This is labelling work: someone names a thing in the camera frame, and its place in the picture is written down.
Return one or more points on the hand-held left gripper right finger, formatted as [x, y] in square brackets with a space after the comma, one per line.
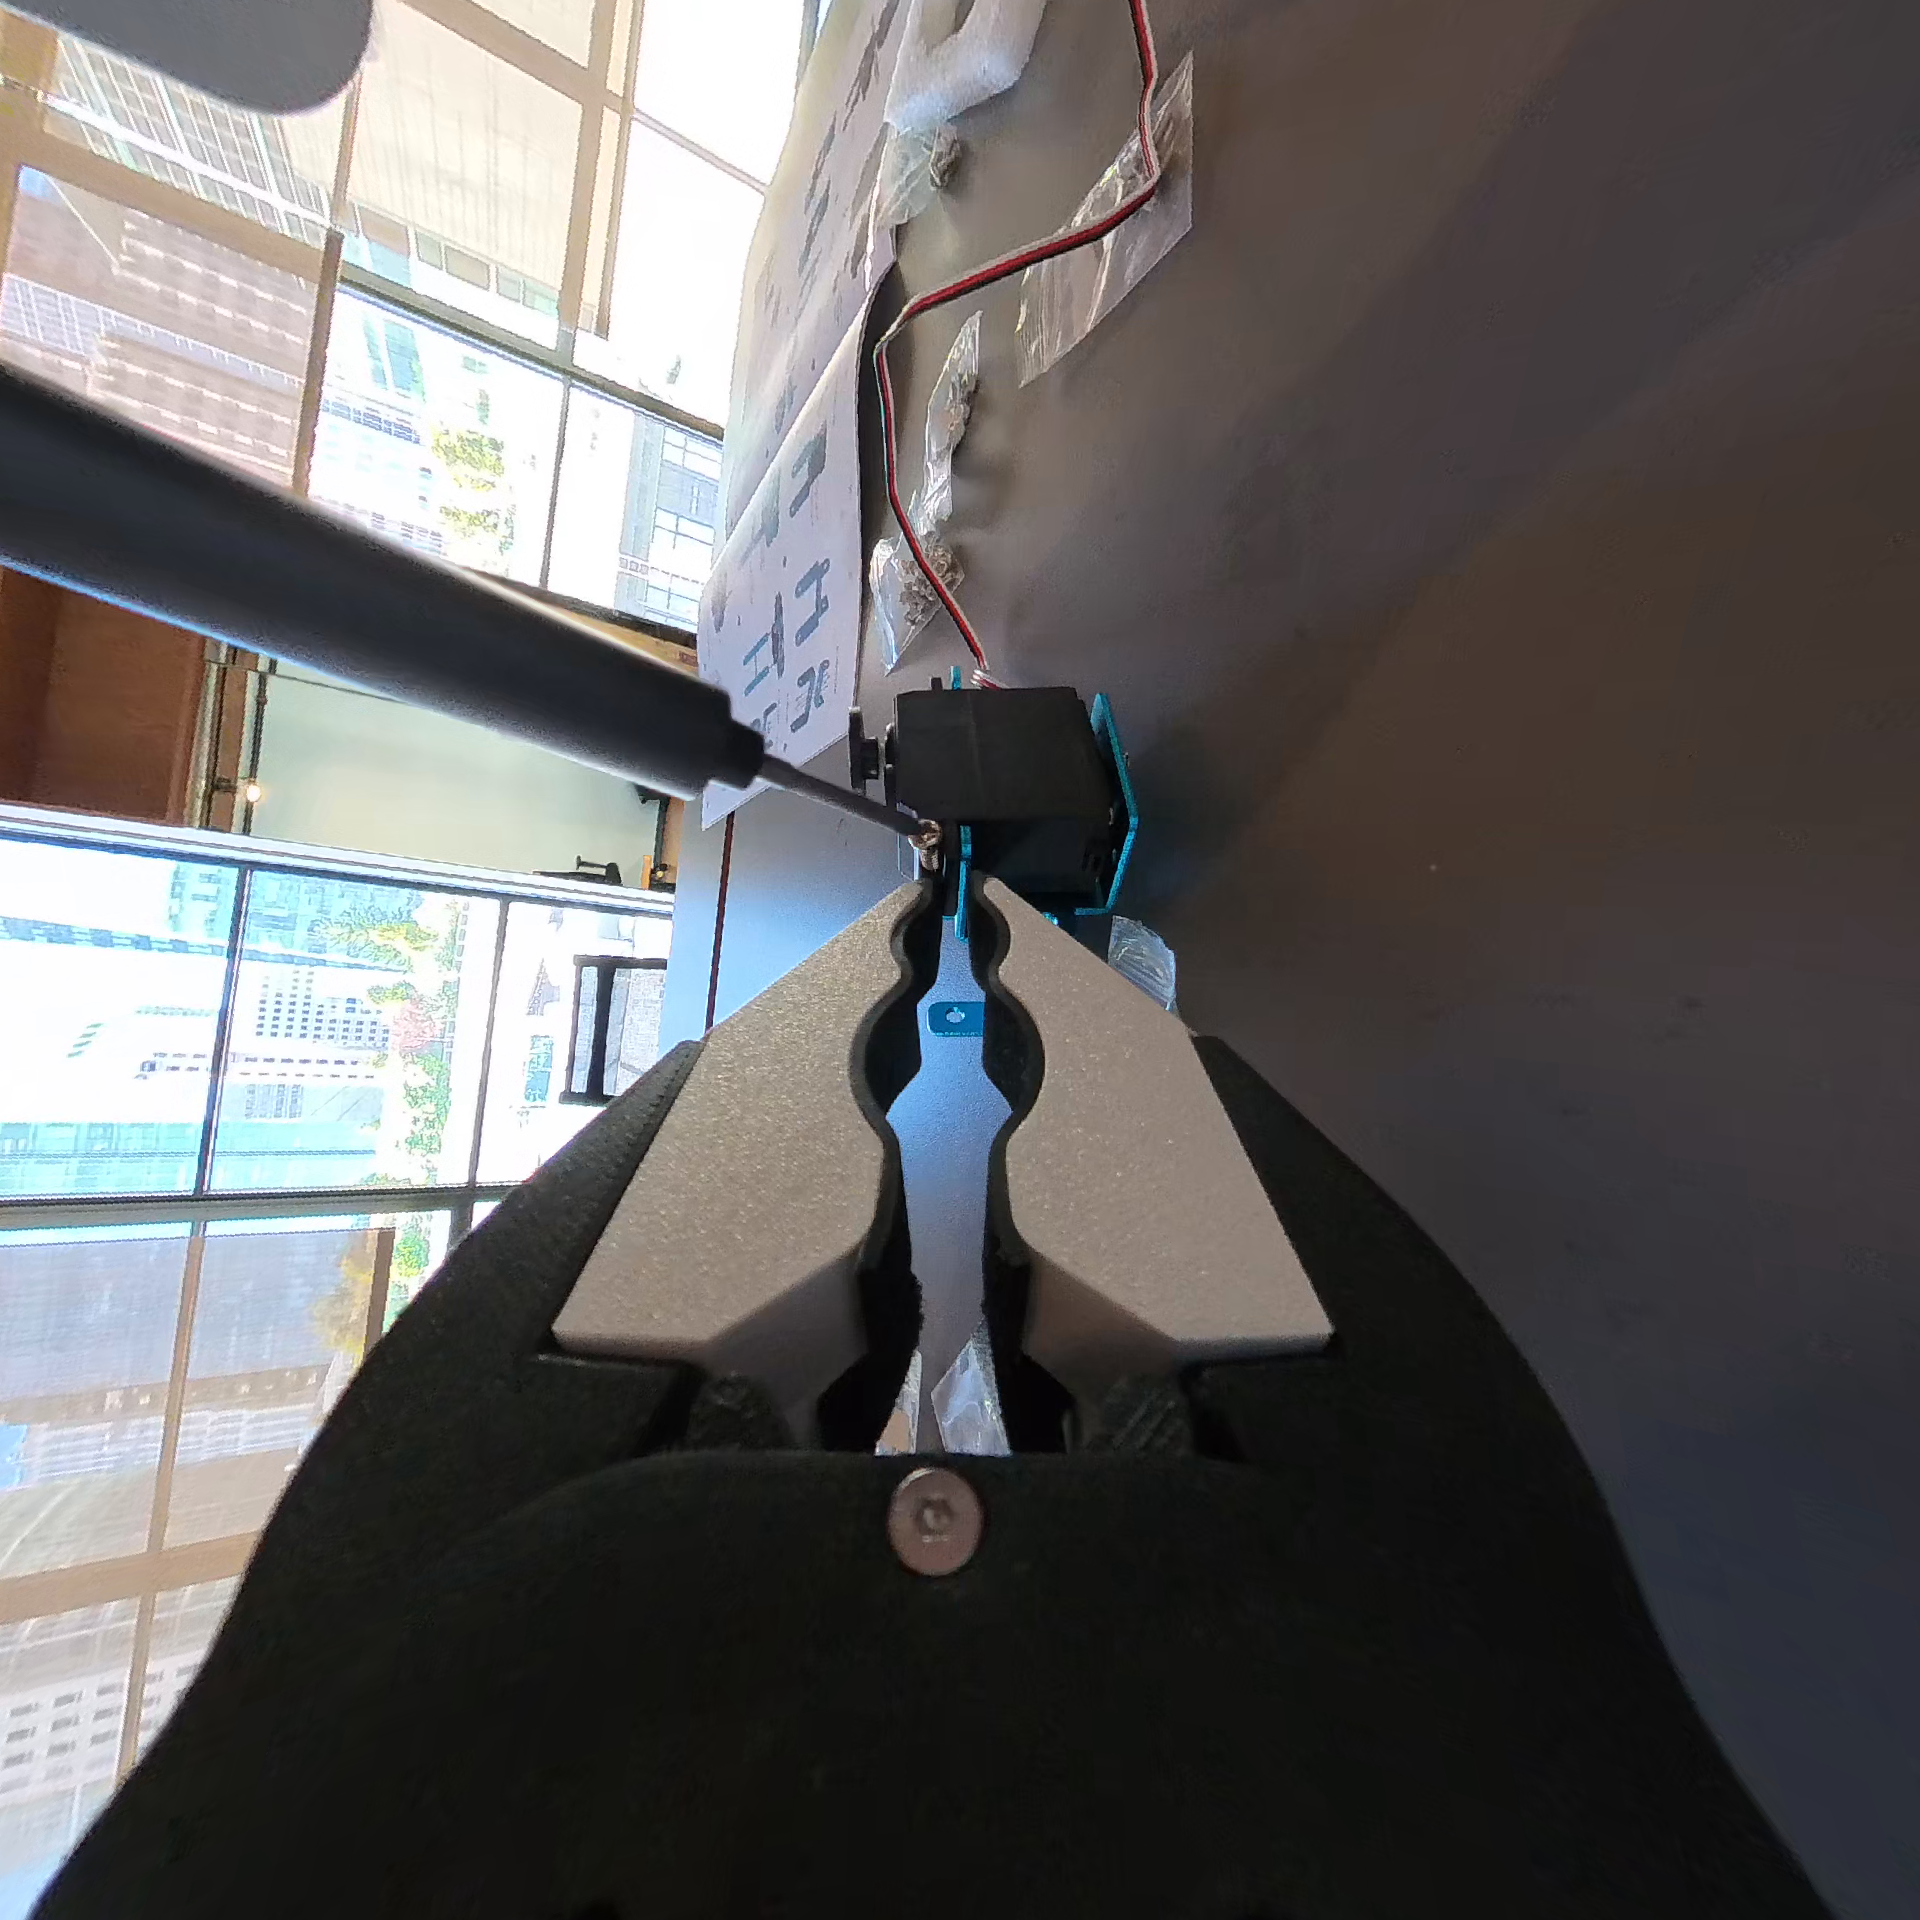
[1171, 1200]

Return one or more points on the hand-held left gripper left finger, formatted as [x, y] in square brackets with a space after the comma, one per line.
[720, 1200]

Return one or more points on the blue metal bracket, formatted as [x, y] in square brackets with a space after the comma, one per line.
[1117, 780]

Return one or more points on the black screwdriver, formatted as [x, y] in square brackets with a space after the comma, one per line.
[376, 600]

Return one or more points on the white square foam frame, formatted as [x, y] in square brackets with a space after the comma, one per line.
[945, 59]

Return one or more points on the dark brown desk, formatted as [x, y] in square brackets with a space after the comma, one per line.
[1500, 751]

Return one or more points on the black mesh office chair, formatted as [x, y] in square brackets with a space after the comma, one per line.
[599, 1035]

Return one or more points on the beige roller blind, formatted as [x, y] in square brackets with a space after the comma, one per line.
[451, 150]

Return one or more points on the large glass window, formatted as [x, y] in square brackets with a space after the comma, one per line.
[120, 1019]

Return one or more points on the wooden cabinet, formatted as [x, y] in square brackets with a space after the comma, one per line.
[89, 704]

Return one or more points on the white printed instruction manual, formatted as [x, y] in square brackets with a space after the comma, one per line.
[796, 523]

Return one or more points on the tiny crumpled clear bag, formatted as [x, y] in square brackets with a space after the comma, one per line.
[921, 172]

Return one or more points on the crumpled clear parts bag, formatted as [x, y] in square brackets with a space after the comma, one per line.
[945, 406]

